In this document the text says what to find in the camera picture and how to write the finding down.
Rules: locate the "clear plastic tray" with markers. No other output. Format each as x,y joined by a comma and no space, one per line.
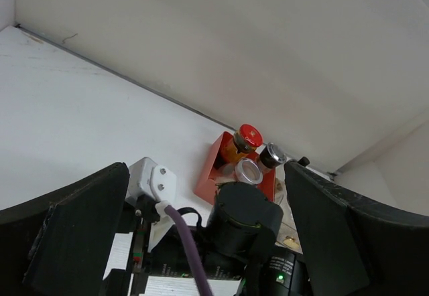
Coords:
287,235

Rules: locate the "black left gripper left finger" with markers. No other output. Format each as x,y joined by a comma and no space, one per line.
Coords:
59,243

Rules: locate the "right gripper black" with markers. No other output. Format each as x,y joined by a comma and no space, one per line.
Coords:
141,236

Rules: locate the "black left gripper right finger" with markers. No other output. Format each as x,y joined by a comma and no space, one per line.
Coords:
352,244

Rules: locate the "wide clear glass jar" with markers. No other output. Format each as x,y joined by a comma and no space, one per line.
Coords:
245,170

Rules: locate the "grey lid spice bottle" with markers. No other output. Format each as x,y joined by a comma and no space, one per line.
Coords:
270,158

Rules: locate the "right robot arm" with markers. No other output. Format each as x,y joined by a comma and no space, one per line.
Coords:
174,286

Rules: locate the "red lid sauce jar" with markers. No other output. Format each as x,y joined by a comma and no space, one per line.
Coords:
243,142

